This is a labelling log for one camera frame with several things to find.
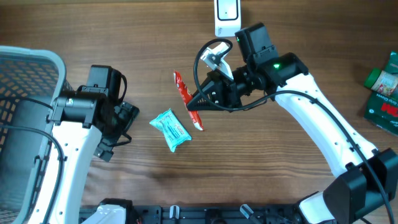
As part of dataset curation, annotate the red coffee stick sachet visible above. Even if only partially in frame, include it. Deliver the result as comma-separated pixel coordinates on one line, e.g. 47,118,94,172
173,70,204,131

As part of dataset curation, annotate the teal tissue pack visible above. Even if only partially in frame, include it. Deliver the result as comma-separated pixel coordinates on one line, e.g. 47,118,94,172
149,108,192,152

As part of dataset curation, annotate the green lid spice jar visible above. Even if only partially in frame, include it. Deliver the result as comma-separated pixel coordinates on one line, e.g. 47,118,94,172
364,68,397,98

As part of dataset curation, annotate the green 3M gloves package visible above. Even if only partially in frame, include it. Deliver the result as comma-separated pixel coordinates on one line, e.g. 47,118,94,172
364,51,397,135

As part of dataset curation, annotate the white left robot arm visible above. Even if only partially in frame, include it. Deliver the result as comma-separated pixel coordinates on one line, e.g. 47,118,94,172
28,65,139,223

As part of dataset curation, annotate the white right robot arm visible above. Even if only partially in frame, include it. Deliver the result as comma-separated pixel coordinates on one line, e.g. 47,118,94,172
187,23,397,223

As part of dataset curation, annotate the white barcode scanner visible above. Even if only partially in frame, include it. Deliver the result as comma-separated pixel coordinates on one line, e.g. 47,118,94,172
214,0,242,37

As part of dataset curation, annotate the black mesh shopping basket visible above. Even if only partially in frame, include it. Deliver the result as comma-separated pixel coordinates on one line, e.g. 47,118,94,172
1,45,71,223

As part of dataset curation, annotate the black left camera cable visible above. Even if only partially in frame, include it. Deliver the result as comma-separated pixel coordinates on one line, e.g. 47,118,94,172
0,73,133,224

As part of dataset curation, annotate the black camera cable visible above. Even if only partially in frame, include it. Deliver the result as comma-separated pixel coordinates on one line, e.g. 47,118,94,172
193,37,396,224
0,73,133,224

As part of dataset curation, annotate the black right camera cable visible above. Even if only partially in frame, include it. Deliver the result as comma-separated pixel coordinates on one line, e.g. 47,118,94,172
193,37,396,224

